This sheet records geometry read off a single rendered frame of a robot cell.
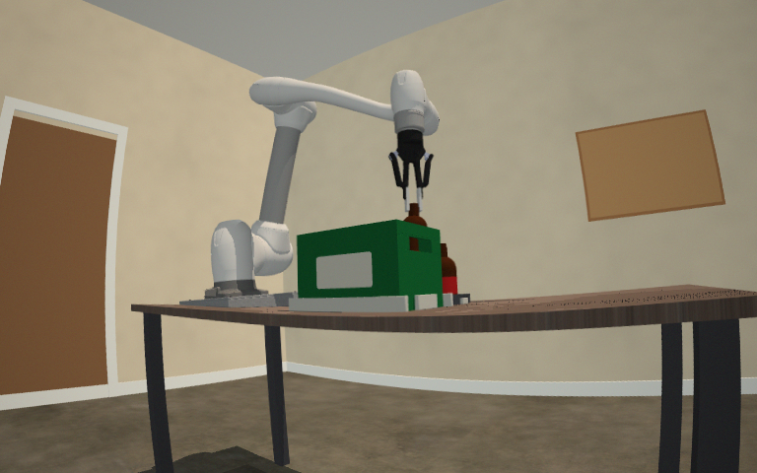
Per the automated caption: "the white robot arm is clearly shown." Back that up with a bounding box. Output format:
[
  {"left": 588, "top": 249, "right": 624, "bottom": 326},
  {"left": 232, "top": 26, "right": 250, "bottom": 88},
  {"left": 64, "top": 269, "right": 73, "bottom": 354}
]
[{"left": 202, "top": 70, "right": 440, "bottom": 300}]

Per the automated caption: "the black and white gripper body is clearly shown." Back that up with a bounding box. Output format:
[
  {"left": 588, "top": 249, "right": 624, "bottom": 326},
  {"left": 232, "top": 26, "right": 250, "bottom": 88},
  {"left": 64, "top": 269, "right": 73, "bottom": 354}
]
[{"left": 396, "top": 129, "right": 426, "bottom": 164}]

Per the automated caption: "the green box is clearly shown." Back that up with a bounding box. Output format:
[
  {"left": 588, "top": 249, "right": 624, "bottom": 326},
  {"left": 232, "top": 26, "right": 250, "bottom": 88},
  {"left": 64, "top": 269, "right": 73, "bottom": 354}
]
[{"left": 298, "top": 220, "right": 444, "bottom": 310}]

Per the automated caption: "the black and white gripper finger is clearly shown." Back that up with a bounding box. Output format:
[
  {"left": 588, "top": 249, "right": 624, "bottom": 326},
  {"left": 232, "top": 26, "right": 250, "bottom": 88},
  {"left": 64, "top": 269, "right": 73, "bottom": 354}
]
[
  {"left": 388, "top": 149, "right": 410, "bottom": 212},
  {"left": 413, "top": 149, "right": 434, "bottom": 212}
]

